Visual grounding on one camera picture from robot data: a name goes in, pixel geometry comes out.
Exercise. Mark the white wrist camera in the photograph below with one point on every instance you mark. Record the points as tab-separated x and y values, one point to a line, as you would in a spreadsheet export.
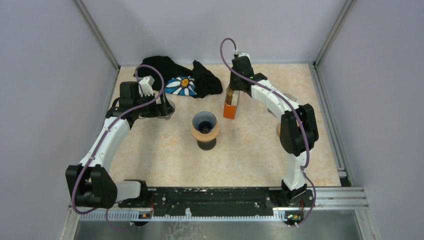
145	86
237	54

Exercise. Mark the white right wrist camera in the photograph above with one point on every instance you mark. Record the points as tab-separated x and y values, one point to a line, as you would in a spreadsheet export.
237	54

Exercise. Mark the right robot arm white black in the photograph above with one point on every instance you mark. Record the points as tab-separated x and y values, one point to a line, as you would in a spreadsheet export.
298	129

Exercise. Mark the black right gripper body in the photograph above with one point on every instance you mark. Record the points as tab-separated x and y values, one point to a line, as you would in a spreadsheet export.
234	84

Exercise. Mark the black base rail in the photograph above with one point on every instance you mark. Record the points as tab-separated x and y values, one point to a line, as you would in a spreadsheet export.
217	201

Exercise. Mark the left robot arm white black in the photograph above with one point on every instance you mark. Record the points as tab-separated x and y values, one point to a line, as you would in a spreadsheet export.
89	182

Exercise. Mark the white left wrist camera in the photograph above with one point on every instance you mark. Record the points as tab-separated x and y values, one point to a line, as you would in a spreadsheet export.
145	86

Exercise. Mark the smoky glass pitcher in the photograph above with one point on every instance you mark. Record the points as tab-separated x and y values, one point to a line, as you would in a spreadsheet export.
288	96

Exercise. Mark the ribbed glass dripper cone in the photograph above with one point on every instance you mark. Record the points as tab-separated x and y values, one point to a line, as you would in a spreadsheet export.
204	122

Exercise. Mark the black cloth with flower print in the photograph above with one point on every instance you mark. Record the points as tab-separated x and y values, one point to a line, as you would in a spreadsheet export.
197	82

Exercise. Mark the orange coffee filter box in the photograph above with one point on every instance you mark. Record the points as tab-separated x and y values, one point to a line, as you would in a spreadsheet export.
230	103

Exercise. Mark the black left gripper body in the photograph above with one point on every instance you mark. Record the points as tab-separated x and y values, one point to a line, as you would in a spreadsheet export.
153	109

